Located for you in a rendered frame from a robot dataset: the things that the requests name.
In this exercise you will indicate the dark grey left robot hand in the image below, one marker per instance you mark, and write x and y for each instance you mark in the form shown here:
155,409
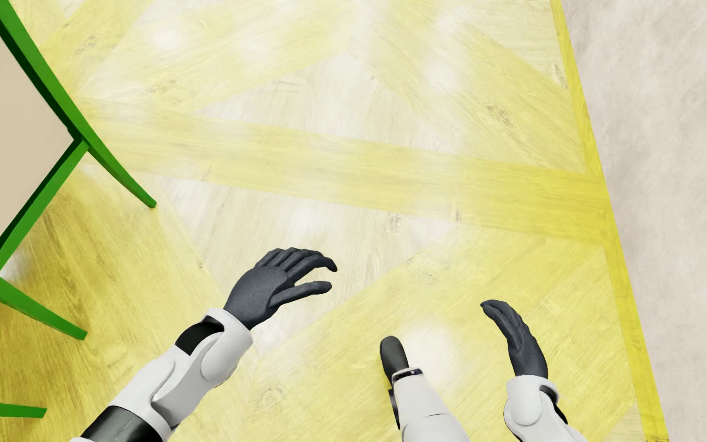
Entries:
267,288

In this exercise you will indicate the black robot foot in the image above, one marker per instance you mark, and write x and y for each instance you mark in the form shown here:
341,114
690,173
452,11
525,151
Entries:
393,357

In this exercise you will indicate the yellow patterned rug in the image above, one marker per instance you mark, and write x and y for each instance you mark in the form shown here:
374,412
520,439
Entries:
329,221

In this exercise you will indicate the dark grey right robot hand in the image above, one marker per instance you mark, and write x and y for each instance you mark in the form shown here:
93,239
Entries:
524,344

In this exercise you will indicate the white robot leg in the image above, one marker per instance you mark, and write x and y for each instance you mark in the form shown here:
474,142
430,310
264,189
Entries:
424,408

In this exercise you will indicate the green-legged beige table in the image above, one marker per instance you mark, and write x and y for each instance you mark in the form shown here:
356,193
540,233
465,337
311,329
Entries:
7,123

